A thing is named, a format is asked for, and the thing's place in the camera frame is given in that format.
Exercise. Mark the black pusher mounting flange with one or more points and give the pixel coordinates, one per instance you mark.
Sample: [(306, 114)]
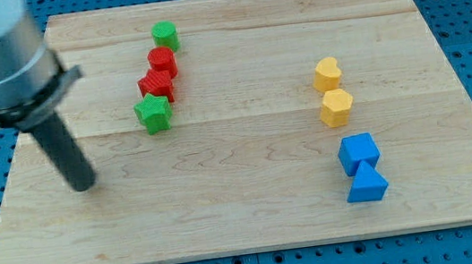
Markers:
[(35, 110)]

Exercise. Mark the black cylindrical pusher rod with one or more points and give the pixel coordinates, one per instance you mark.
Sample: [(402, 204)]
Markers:
[(65, 154)]

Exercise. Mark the green star block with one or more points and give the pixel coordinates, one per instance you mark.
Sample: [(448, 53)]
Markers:
[(154, 113)]

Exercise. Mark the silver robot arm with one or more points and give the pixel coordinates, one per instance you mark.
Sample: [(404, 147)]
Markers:
[(33, 81)]

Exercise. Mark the red star block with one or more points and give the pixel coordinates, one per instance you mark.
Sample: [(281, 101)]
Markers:
[(157, 83)]

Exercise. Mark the red cylinder block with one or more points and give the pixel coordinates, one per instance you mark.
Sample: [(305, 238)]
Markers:
[(163, 59)]

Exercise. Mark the green cylinder block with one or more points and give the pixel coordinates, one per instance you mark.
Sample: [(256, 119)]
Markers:
[(164, 34)]

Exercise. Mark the light wooden board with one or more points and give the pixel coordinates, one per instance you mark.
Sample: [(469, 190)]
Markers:
[(248, 166)]

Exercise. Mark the yellow heart block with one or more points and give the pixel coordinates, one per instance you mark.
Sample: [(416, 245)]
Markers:
[(327, 74)]

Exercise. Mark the yellow hexagon block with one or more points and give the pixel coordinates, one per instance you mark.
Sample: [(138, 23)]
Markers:
[(336, 107)]

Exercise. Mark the blue cube block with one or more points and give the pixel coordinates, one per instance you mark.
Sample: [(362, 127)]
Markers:
[(355, 149)]

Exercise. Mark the blue triangular prism block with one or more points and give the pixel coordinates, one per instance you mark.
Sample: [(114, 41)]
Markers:
[(367, 185)]

